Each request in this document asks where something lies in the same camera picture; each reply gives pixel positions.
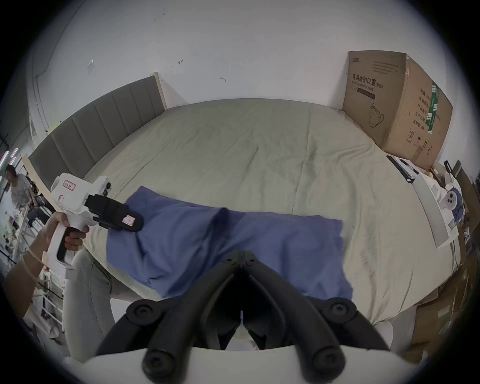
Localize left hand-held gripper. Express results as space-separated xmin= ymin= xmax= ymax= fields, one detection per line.
xmin=44 ymin=172 xmax=145 ymax=281

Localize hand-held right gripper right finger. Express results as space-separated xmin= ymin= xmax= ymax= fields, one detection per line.
xmin=241 ymin=251 xmax=391 ymax=382

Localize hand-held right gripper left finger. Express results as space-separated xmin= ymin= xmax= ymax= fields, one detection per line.
xmin=95 ymin=251 xmax=244 ymax=384

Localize blue garment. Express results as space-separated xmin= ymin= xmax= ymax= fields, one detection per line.
xmin=106 ymin=186 xmax=354 ymax=301

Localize person's left forearm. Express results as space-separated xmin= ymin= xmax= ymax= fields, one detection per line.
xmin=3 ymin=245 xmax=47 ymax=320

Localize person's left hand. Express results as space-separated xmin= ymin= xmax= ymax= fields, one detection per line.
xmin=29 ymin=211 xmax=88 ymax=256

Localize person's legs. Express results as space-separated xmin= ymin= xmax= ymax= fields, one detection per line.
xmin=61 ymin=248 xmax=114 ymax=362

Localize grey padded headboard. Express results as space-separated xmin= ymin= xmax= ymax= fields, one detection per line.
xmin=22 ymin=72 xmax=168 ymax=196

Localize brown cardboard carton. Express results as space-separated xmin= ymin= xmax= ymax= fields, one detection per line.
xmin=410 ymin=259 xmax=472 ymax=364

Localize bed with beige sheet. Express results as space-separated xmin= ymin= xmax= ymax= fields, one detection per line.
xmin=80 ymin=98 xmax=461 ymax=325

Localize white flat box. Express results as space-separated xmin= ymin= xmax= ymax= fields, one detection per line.
xmin=412 ymin=173 xmax=462 ymax=249

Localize black flat device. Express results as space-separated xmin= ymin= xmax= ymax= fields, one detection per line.
xmin=386 ymin=155 xmax=420 ymax=184

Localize spare hand-held gripper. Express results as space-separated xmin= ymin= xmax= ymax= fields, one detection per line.
xmin=437 ymin=186 xmax=468 ymax=226

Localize large brown printed carton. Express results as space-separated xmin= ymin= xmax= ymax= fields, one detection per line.
xmin=343 ymin=50 xmax=454 ymax=170

